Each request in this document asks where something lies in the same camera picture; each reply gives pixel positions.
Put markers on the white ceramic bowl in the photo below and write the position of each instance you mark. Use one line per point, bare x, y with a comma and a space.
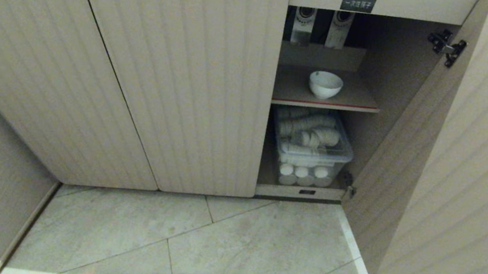
325, 85

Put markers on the silver cup dispenser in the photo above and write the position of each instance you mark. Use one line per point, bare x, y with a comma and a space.
303, 23
339, 28

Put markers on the black door hinge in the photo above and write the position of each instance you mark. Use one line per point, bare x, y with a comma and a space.
348, 182
447, 46

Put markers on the dark cabinet label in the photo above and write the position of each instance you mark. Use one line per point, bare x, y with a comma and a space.
358, 3

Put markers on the closed beige cabinet door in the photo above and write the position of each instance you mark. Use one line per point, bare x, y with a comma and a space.
185, 76
39, 65

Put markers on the open beige cabinet door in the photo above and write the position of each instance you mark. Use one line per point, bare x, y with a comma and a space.
455, 162

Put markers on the beige wooden cabinet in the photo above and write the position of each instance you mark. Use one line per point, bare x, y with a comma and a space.
373, 69

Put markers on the beige cabinet shelf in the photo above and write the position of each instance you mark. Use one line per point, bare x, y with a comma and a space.
326, 96

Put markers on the clear plastic storage bin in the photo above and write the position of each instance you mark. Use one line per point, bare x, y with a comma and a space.
312, 158

